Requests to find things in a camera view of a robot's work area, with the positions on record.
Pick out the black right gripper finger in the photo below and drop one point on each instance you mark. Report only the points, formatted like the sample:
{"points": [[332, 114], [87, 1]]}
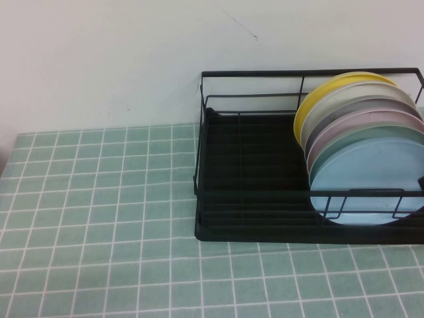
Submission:
{"points": [[421, 183]]}

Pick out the light blue plate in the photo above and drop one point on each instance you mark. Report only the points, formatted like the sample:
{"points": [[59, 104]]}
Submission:
{"points": [[364, 169]]}

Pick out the pink plate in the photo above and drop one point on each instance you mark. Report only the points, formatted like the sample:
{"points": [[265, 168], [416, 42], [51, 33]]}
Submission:
{"points": [[364, 119]]}

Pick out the green plate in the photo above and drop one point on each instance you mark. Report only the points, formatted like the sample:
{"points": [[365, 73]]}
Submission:
{"points": [[331, 149]]}

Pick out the grey plate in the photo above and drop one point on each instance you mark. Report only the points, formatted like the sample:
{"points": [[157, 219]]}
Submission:
{"points": [[323, 127]]}

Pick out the cream white plate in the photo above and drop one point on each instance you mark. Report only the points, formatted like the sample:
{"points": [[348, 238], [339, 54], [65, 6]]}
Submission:
{"points": [[331, 102]]}

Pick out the yellow plate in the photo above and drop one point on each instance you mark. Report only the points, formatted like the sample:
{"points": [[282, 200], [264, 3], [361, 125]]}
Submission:
{"points": [[303, 112]]}

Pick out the black drip tray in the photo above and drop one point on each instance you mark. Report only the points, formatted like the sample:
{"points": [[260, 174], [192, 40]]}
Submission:
{"points": [[265, 236]]}

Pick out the green checked tablecloth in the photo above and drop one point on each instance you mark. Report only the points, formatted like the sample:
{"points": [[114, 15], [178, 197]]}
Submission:
{"points": [[99, 232]]}

